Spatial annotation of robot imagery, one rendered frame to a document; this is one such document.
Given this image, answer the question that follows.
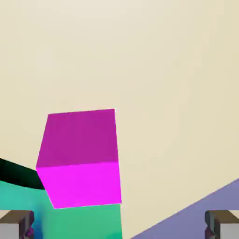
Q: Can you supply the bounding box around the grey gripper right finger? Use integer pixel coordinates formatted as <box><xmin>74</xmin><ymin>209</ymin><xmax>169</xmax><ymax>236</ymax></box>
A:
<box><xmin>204</xmin><ymin>210</ymin><xmax>239</xmax><ymax>239</ymax></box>

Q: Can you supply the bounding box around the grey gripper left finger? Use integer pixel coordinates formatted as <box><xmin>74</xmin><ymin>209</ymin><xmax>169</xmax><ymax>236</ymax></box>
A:
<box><xmin>0</xmin><ymin>210</ymin><xmax>35</xmax><ymax>239</ymax></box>

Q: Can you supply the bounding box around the small magenta cube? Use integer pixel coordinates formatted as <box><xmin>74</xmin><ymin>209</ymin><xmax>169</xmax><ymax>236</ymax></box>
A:
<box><xmin>35</xmin><ymin>108</ymin><xmax>122</xmax><ymax>209</ymax></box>

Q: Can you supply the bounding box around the large green box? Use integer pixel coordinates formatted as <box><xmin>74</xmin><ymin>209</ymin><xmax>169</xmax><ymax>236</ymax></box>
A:
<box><xmin>0</xmin><ymin>158</ymin><xmax>123</xmax><ymax>239</ymax></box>

